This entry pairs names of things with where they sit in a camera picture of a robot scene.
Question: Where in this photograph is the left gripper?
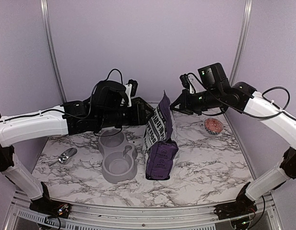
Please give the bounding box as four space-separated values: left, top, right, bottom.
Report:
97 102 155 128

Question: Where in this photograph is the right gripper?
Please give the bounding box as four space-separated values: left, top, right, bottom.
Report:
170 88 223 115

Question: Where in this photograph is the purple pet food bag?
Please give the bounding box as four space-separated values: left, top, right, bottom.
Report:
142 94 179 181

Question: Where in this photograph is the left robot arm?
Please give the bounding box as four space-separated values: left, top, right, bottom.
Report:
0 80 153 213

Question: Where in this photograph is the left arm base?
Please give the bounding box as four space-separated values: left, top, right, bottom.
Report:
29 202 71 219

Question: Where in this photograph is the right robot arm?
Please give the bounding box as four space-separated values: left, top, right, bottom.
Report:
170 63 296 215

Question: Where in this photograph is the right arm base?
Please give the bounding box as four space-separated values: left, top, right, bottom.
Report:
214 202 258 220

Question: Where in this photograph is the grey double pet bowl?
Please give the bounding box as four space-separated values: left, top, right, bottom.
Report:
98 129 138 184

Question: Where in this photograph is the metal food scoop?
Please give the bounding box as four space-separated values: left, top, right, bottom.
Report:
48 148 78 166

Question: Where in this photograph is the black floral square plate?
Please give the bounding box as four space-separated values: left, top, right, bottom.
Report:
146 104 154 113

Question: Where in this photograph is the red patterned small bowl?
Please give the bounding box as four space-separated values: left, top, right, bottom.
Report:
204 118 224 135

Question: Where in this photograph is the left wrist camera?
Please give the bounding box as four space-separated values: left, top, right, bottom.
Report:
125 79 138 107

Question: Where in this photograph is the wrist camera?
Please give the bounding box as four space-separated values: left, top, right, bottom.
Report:
180 74 199 94
125 79 138 107

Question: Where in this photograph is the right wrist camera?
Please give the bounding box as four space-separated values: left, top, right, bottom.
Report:
180 74 199 94

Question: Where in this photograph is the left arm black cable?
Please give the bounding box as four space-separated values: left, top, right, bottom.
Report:
89 69 124 137

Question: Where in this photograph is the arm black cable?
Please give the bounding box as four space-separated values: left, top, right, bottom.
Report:
186 73 291 118
89 69 124 137

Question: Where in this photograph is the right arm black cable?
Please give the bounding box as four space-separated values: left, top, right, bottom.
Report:
186 73 291 118

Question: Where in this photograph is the front aluminium rail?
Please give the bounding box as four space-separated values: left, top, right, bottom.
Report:
3 191 283 230

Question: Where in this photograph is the right aluminium frame post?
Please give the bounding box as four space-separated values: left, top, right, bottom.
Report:
229 0 253 85

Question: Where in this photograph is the aluminium frame post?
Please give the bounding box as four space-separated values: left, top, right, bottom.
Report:
40 0 67 103
229 0 253 85

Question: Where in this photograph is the left aluminium frame post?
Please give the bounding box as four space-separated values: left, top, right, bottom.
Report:
40 0 67 103

